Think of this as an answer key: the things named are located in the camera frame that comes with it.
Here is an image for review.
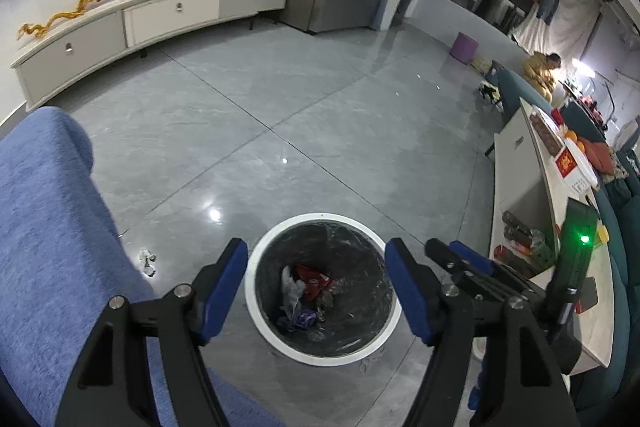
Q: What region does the green packet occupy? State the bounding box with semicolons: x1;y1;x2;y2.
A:
529;231;557;265

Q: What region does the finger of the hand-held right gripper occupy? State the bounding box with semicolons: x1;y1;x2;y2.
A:
448;240;548;295
424;238;546;315

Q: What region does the white round trash can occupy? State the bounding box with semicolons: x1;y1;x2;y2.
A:
245;213;403;367

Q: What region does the hanging white sheet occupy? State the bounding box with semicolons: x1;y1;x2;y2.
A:
512;0;601;58

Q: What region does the orange cushion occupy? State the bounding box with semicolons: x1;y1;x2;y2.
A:
582;141;613;175

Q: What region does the gold dragon figurine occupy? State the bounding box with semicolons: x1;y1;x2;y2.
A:
17;0;118;42

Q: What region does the white plastic bag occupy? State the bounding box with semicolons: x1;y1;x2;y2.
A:
281;267;307;315

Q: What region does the dark bottle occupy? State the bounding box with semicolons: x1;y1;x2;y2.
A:
504;227;533;248
501;210;532;232

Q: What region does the white coffee table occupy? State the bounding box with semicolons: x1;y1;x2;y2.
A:
487;97;618;378

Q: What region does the purple wrapper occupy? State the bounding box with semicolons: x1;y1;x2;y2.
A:
277;309;318;330

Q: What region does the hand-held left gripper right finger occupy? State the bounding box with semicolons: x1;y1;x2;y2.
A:
384;237;583;427

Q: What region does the red snack wrapper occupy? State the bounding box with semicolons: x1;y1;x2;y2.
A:
294;263;335;303

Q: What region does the small crumpled paper scrap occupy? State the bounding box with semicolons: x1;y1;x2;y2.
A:
137;248;158;278

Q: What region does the red can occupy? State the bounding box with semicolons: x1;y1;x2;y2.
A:
493;245;531;260

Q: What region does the red and white box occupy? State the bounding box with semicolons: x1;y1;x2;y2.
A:
565;152;598;200

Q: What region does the white tv cabinet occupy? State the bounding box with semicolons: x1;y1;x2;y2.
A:
11;0;291;110

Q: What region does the brown patterned box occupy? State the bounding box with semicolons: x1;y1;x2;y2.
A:
529;109;568;158

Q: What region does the red gift box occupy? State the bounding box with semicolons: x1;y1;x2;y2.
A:
554;147;583;182

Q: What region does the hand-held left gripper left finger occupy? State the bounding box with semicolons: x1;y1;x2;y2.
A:
54;237;249;427

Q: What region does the small dark object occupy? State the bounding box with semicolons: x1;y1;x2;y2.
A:
477;82;503;108

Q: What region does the blue fabric sofa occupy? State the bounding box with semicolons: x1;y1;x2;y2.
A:
0;106;286;427

